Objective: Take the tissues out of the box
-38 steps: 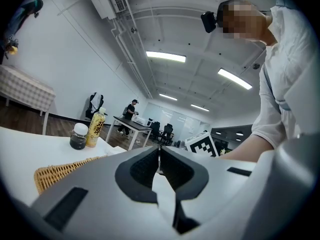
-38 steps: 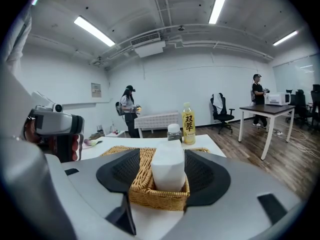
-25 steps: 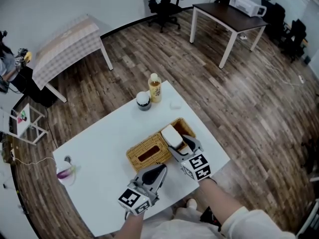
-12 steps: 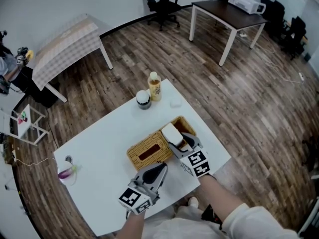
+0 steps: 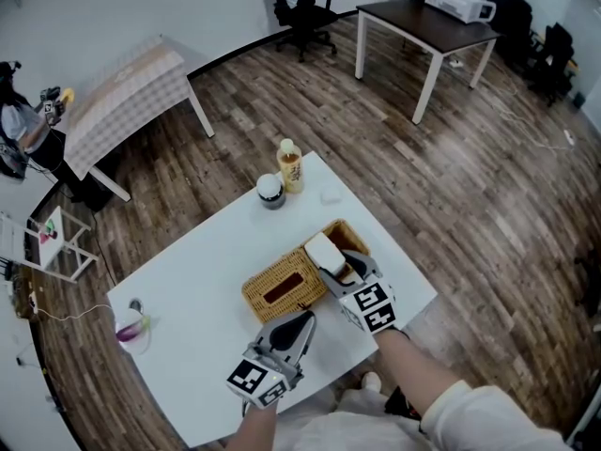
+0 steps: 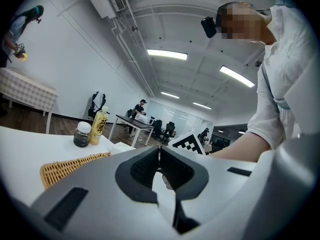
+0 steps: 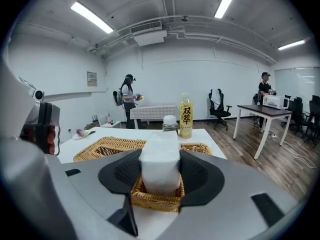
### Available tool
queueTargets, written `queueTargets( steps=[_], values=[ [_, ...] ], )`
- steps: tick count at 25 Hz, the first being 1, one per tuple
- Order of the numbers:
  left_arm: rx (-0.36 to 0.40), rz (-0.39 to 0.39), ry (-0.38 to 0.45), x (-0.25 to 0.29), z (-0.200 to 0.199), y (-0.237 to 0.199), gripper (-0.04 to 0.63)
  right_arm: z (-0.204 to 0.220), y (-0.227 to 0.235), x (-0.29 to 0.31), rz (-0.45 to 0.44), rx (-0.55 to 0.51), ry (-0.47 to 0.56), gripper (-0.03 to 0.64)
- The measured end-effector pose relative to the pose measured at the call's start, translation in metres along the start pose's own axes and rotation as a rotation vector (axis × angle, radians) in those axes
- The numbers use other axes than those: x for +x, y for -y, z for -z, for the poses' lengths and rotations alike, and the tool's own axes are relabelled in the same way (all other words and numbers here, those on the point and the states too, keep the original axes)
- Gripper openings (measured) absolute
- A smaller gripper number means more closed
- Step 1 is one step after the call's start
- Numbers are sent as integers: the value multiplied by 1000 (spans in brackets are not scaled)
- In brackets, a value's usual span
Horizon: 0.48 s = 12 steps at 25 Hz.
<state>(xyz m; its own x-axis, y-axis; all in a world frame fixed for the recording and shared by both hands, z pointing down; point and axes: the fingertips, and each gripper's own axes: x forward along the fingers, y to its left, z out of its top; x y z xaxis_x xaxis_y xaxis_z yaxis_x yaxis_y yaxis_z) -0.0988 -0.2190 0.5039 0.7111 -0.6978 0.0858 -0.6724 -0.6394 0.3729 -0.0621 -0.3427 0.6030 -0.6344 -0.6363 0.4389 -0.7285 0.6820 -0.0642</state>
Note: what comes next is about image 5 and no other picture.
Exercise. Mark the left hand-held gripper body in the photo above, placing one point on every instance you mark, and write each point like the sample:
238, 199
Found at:
258, 383

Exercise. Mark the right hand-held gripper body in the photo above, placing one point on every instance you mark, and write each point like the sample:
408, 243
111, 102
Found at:
373, 308

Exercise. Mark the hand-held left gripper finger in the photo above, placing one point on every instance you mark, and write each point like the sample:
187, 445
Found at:
282, 322
309, 338

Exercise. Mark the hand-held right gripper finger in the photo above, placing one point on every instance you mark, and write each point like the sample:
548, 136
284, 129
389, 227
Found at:
334, 285
361, 263

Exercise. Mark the white box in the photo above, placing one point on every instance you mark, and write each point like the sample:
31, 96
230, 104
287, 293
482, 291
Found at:
324, 252

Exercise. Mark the person's left forearm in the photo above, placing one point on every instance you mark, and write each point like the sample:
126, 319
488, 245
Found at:
258, 425

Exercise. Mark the person's right forearm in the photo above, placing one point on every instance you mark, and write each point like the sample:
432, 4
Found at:
408, 364

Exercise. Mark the wicker basket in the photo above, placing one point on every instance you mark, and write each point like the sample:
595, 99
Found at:
291, 263

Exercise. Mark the person's light shoe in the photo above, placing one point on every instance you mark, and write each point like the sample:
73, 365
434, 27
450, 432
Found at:
371, 382

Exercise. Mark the dark jar with white lid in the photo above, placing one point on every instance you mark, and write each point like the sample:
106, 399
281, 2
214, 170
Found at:
271, 193

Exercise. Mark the yellow tea bottle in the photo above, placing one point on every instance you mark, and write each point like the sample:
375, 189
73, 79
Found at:
291, 167

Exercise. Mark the purple eggplant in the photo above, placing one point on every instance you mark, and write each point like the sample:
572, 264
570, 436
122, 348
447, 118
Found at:
131, 332

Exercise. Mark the small grey round cup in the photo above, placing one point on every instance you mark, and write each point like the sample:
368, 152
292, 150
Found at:
136, 305

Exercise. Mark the person's white shirt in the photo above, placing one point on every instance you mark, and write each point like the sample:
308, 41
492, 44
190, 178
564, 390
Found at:
493, 421

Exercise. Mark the white power strip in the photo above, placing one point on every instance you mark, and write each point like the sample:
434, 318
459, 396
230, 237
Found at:
456, 63

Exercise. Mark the small white side stand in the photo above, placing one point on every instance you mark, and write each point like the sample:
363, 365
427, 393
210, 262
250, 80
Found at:
51, 247

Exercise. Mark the white floor socket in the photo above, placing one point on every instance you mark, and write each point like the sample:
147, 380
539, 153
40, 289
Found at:
569, 137

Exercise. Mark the dark top white leg table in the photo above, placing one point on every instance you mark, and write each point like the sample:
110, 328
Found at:
422, 26

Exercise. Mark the white metal rack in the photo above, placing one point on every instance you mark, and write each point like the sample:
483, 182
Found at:
589, 425

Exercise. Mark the cardboard box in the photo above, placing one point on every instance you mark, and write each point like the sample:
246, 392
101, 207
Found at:
26, 299

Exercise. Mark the red and green item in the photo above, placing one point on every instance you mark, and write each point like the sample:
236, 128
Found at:
48, 233

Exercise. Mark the black office chair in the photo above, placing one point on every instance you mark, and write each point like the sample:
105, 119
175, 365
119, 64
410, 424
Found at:
305, 17
512, 26
554, 64

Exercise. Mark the table with checked cloth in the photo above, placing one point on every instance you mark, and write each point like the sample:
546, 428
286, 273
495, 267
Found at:
127, 92

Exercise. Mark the black router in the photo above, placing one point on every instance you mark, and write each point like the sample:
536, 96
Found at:
4, 268

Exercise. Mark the white box appliance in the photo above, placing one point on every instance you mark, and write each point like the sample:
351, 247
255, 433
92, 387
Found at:
457, 0

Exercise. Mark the yellow sponge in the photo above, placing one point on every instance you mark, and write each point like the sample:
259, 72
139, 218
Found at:
68, 95

